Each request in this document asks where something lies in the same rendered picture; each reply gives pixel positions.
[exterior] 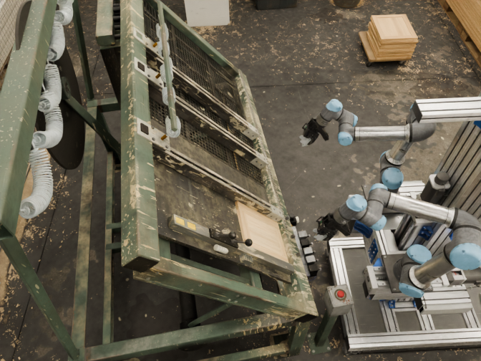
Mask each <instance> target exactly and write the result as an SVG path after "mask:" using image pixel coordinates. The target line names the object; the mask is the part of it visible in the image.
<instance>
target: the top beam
mask: <svg viewBox="0 0 481 361"><path fill-rule="evenodd" d="M133 27H135V28H136V29H138V30H139V31H141V32H142V33H143V34H145V28H144V17H143V6H142V0H120V65H121V263H122V266H123V267H124V268H126V269H131V270H134V271H138V272H145V271H147V270H148V269H150V268H152V267H153V266H154V265H156V264H158V262H160V250H159V238H158V227H157V207H156V196H155V176H154V165H153V154H152V142H150V141H149V140H147V139H145V138H143V137H142V136H140V135H138V134H137V123H136V118H137V117H138V118H139V119H141V120H143V121H144V122H146V123H147V124H149V125H151V122H150V102H149V91H148V80H147V78H146V77H145V76H143V75H142V74H140V73H139V72H138V71H136V70H135V65H134V57H136V58H137V59H139V60H140V61H141V62H143V63H144V64H146V65H147V60H146V48H145V45H143V44H142V43H140V42H139V41H137V40H136V38H134V37H133Z"/></svg>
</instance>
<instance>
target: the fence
mask: <svg viewBox="0 0 481 361"><path fill-rule="evenodd" d="M176 217H178V218H181V219H182V220H184V224H185V225H182V224H179V223H176ZM188 222H189V223H192V224H195V230H194V229H191V228H189V227H188ZM168 226H169V228H171V229H174V230H176V231H179V232H181V233H183V234H187V235H189V236H192V237H194V238H196V239H199V240H201V241H204V242H207V243H209V244H212V245H216V244H217V245H219V246H222V247H225V248H227V249H228V251H230V252H232V253H234V254H237V255H241V254H243V253H244V254H247V255H249V256H252V260H253V261H256V262H258V263H260V264H263V265H266V266H269V267H271V268H273V269H276V270H278V271H282V272H283V273H286V274H289V275H290V274H292V273H294V272H295V271H294V268H293V264H290V263H288V262H286V261H283V260H281V259H278V258H276V257H274V256H271V255H269V254H266V253H264V252H262V251H259V250H258V249H255V248H253V247H250V246H246V245H245V244H243V243H238V248H234V247H232V246H229V245H227V244H224V243H222V242H220V241H217V240H215V239H212V238H211V237H210V233H209V228H206V227H204V226H201V225H199V224H196V223H193V222H192V221H189V220H187V219H185V218H182V217H180V216H177V215H175V214H173V215H171V217H169V218H168Z"/></svg>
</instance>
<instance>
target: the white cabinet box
mask: <svg viewBox="0 0 481 361"><path fill-rule="evenodd" d="M184 1H185V11H186V17H187V22H188V26H189V27H203V26H220V25H228V24H230V18H229V3H228V0H184Z"/></svg>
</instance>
